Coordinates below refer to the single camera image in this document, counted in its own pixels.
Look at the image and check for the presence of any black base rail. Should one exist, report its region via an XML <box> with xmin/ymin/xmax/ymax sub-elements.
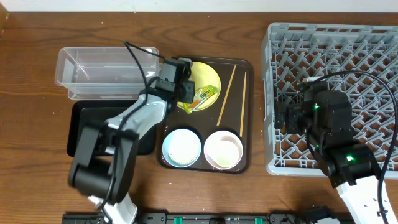
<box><xmin>61</xmin><ymin>206</ymin><xmax>354</xmax><ymax>224</ymax></box>

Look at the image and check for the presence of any left wooden chopstick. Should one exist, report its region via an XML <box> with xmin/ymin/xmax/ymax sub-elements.
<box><xmin>216</xmin><ymin>65</ymin><xmax>237</xmax><ymax>126</ymax></box>

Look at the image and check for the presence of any wooden chopstick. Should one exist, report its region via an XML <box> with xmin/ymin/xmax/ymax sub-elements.
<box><xmin>216</xmin><ymin>65</ymin><xmax>237</xmax><ymax>126</ymax></box>
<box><xmin>239</xmin><ymin>72</ymin><xmax>247</xmax><ymax>137</ymax></box>

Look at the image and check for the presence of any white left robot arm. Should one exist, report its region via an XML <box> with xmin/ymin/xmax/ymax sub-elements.
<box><xmin>68</xmin><ymin>58</ymin><xmax>195</xmax><ymax>223</ymax></box>

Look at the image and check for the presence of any pink bowl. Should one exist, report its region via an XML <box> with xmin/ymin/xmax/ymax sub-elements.
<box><xmin>203</xmin><ymin>131</ymin><xmax>243</xmax><ymax>170</ymax></box>

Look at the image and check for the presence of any white cup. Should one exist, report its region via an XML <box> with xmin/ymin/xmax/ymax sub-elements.
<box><xmin>206</xmin><ymin>141</ymin><xmax>241</xmax><ymax>169</ymax></box>

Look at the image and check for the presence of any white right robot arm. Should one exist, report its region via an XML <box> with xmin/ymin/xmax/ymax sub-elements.
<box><xmin>275</xmin><ymin>90</ymin><xmax>397</xmax><ymax>223</ymax></box>

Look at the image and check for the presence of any yellow round plate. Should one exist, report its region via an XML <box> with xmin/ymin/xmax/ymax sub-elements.
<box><xmin>177</xmin><ymin>62</ymin><xmax>221</xmax><ymax>109</ymax></box>

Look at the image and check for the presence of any light blue bowl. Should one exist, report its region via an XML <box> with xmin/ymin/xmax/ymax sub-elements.
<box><xmin>162</xmin><ymin>129</ymin><xmax>202</xmax><ymax>168</ymax></box>

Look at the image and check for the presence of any grey dishwasher rack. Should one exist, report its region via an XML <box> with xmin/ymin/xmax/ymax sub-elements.
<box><xmin>261</xmin><ymin>23</ymin><xmax>397</xmax><ymax>179</ymax></box>

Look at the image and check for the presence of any right wooden chopstick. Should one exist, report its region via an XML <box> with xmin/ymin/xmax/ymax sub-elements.
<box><xmin>239</xmin><ymin>72</ymin><xmax>247</xmax><ymax>137</ymax></box>

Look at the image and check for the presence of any dark brown serving tray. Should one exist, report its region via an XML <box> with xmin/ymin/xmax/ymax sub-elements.
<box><xmin>159</xmin><ymin>56</ymin><xmax>254</xmax><ymax>174</ymax></box>

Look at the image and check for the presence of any white rice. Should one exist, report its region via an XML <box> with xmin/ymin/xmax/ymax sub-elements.
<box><xmin>168</xmin><ymin>129</ymin><xmax>200</xmax><ymax>166</ymax></box>

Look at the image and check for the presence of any clear plastic waste bin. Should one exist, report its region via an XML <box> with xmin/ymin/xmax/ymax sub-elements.
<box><xmin>55</xmin><ymin>47</ymin><xmax>160</xmax><ymax>100</ymax></box>

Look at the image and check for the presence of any black food waste tray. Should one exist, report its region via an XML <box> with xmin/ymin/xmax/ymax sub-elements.
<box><xmin>66</xmin><ymin>99</ymin><xmax>157</xmax><ymax>157</ymax></box>

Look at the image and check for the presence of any green snack wrapper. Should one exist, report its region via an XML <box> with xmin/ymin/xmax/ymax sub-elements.
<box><xmin>183</xmin><ymin>85</ymin><xmax>220</xmax><ymax>114</ymax></box>

